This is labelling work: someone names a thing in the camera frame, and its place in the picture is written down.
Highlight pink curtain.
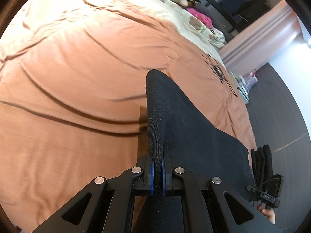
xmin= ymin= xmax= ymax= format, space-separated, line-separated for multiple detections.
xmin=219 ymin=0 xmax=301 ymax=75

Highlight pink plush toy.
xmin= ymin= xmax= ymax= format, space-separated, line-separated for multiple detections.
xmin=186 ymin=8 xmax=213 ymax=28

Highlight black denim pant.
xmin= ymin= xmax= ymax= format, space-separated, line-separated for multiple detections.
xmin=133 ymin=70 xmax=255 ymax=232

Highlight cream patterned bedsheet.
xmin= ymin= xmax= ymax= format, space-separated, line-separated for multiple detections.
xmin=139 ymin=0 xmax=226 ymax=64

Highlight stack of black clothes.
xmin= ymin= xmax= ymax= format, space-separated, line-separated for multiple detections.
xmin=250 ymin=145 xmax=273 ymax=191

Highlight right hand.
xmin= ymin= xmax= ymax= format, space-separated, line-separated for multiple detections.
xmin=257 ymin=203 xmax=276 ymax=225

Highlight clear storage organizer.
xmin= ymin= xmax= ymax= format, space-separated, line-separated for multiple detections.
xmin=230 ymin=70 xmax=258 ymax=105

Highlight black cable on bed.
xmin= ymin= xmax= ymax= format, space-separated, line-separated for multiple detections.
xmin=201 ymin=53 xmax=238 ymax=97

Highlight orange fleece blanket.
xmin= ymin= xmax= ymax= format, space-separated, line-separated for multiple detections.
xmin=1 ymin=0 xmax=256 ymax=232

